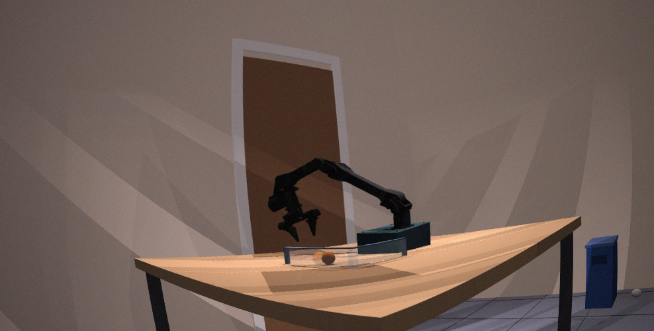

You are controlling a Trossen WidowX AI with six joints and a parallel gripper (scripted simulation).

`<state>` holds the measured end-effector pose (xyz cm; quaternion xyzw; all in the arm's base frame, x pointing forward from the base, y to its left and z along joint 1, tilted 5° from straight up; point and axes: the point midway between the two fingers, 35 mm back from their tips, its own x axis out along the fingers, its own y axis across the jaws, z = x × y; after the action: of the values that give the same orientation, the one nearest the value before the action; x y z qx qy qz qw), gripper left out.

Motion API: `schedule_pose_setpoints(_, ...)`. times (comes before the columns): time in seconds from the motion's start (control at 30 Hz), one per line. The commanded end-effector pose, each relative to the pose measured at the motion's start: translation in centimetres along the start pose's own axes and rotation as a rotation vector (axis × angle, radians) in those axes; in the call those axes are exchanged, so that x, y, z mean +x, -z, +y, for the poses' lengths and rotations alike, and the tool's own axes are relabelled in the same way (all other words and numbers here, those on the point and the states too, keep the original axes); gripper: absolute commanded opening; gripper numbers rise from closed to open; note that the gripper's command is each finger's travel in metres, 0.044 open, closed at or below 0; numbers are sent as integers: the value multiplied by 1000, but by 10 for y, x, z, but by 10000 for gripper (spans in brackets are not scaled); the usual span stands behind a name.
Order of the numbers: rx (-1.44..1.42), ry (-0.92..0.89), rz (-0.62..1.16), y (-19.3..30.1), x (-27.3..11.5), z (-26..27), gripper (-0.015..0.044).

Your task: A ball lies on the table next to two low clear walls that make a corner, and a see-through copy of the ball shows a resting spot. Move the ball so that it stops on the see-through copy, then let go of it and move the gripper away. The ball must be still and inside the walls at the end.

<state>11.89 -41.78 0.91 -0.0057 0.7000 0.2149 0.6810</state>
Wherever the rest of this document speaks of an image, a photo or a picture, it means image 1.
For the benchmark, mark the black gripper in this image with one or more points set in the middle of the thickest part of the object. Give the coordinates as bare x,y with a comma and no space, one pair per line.
310,215

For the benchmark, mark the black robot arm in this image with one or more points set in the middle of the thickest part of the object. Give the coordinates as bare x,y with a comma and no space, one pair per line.
391,199

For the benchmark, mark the low clear corner walls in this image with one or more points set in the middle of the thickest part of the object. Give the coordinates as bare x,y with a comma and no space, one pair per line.
350,258

